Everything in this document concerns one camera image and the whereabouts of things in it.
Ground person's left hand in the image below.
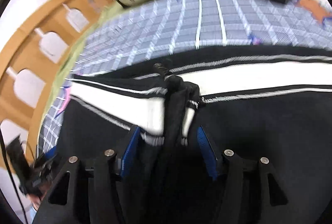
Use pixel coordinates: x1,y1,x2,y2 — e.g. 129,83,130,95
26,192,46,211

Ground grey checked star blanket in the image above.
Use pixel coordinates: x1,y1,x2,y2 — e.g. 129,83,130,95
36,0,331,155

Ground black pants with white stripe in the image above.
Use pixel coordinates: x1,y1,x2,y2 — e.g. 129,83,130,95
57,46,331,223

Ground green bed sheet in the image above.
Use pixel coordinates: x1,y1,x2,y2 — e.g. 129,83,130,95
38,2,125,136

